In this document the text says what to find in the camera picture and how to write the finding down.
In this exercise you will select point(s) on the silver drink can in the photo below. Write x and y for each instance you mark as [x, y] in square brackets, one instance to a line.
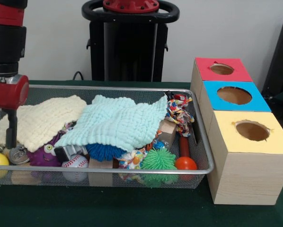
[21, 155]

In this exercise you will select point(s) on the dark green tablecloth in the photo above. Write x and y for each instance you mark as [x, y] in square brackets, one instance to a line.
[132, 208]

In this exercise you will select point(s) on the purple monster toy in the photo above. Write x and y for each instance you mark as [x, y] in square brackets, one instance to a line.
[39, 156]

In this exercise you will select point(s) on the green spiky ball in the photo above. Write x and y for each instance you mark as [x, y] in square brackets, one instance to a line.
[158, 160]

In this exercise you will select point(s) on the wooden box with three holes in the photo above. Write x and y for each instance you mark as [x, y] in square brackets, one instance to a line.
[245, 175]

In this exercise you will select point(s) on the white baseball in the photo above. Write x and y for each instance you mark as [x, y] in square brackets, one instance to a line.
[75, 163]

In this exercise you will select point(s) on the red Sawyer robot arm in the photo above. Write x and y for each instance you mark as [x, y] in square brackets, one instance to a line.
[6, 42]

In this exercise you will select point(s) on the red maraca rattle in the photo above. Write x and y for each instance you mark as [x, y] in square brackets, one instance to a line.
[185, 163]

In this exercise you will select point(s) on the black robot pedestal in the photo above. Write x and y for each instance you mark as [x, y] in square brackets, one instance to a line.
[127, 52]

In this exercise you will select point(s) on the cream knitted cloth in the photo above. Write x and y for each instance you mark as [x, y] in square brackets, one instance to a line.
[42, 120]

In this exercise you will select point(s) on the mint knitted cloth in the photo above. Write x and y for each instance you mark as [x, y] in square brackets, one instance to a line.
[118, 123]

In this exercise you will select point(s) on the clear shallow mesh bin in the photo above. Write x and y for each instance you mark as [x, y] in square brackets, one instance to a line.
[132, 96]

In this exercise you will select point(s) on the blue spiky ball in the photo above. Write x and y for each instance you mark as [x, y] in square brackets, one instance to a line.
[103, 151]

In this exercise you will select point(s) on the black panel stand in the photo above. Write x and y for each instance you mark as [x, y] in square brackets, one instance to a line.
[281, 61]

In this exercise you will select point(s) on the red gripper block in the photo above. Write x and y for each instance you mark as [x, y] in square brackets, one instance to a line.
[9, 92]

